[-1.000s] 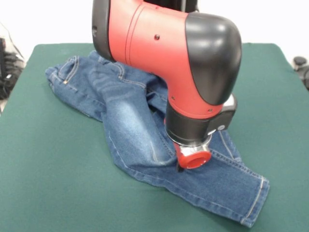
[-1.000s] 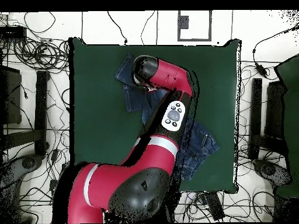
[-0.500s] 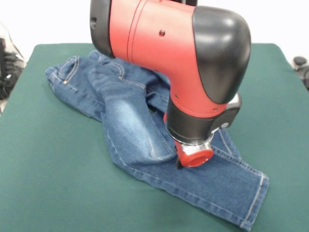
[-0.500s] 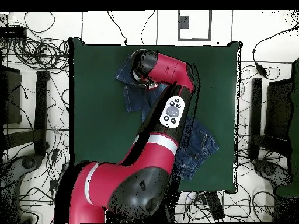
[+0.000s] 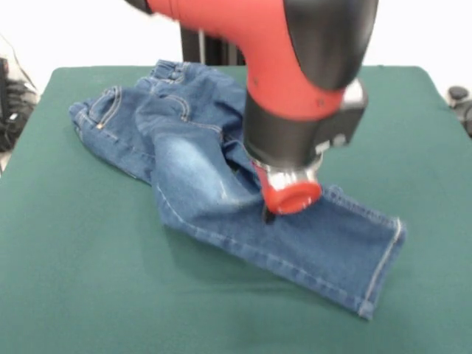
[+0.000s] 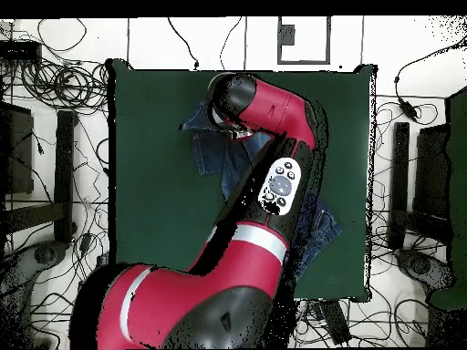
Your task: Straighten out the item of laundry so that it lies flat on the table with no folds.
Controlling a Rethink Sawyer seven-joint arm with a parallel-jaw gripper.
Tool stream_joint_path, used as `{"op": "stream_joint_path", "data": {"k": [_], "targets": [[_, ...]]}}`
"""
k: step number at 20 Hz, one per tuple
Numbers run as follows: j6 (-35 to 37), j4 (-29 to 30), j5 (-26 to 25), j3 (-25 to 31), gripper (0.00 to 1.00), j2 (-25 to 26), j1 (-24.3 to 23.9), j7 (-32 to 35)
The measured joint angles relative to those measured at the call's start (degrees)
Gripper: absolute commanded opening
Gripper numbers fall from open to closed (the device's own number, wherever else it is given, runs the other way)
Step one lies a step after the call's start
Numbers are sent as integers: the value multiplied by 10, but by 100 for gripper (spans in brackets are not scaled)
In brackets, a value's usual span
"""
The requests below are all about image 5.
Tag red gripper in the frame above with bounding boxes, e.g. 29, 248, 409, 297
251, 159, 323, 226

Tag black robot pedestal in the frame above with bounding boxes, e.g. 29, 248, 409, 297
179, 26, 247, 67

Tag dark grey chair base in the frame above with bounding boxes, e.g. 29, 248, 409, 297
447, 86, 472, 140

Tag dark green table cloth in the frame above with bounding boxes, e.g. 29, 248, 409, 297
0, 65, 472, 354

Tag black equipment pile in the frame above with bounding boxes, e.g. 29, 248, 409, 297
0, 55, 40, 153

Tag blue denim jeans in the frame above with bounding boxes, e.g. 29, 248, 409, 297
69, 59, 407, 321

